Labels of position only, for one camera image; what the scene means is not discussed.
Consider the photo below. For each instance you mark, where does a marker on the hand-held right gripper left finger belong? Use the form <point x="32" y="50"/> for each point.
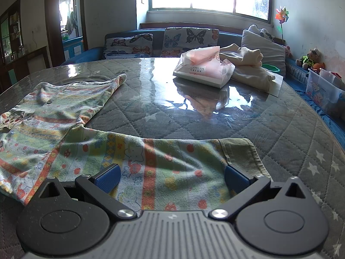
<point x="107" y="179"/>

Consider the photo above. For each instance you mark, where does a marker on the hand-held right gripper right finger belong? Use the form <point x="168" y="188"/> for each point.
<point x="235" y="179"/>

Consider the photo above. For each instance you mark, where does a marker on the pastel printed children's shirt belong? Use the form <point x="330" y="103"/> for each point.
<point x="80" y="145"/>

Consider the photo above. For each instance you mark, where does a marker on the hanging clothes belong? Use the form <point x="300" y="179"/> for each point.
<point x="71" y="23"/>

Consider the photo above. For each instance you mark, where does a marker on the white paper sheet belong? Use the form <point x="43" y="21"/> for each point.
<point x="277" y="85"/>

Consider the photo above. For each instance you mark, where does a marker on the beige cloth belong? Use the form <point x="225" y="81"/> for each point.
<point x="250" y="70"/>

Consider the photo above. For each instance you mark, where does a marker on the blue sofa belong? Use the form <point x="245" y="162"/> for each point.
<point x="299" y="83"/>

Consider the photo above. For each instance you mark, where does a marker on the pink white tissue pack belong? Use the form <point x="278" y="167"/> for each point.
<point x="199" y="70"/>

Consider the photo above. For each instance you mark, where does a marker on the green plastic piece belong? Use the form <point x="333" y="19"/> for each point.
<point x="271" y="68"/>

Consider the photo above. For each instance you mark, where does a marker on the clear plastic storage box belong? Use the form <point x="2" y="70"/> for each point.
<point x="323" y="91"/>

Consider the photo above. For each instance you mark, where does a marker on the grey pillow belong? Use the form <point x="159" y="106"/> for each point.
<point x="269" y="48"/>

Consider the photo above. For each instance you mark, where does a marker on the small butterfly print cushion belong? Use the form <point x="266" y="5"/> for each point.
<point x="129" y="45"/>

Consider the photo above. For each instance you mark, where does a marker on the blue cabinet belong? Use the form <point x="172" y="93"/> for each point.
<point x="72" y="48"/>

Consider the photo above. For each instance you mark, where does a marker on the pink plush toy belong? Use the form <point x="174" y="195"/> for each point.
<point x="287" y="51"/>

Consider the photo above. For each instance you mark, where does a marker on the dark wooden sideboard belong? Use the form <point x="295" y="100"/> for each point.
<point x="29" y="64"/>

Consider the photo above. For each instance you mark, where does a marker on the orange plush toy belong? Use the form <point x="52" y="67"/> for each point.
<point x="318" y="67"/>

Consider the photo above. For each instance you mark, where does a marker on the teddy bear in yellow vest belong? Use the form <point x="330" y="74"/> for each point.
<point x="310" y="59"/>

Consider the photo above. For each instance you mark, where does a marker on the large butterfly print cushion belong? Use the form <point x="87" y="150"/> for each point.
<point x="188" y="40"/>

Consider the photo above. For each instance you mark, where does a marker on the white black plush toy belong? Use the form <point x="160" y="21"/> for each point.
<point x="260" y="32"/>

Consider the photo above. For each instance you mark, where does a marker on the colourful pinwheel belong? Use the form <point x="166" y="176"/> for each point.
<point x="282" y="16"/>

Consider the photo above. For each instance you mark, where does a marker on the dark wooden shelf cabinet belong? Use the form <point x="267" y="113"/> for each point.
<point x="10" y="32"/>

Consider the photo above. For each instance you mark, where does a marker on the wooden door frame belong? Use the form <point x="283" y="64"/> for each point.
<point x="51" y="19"/>

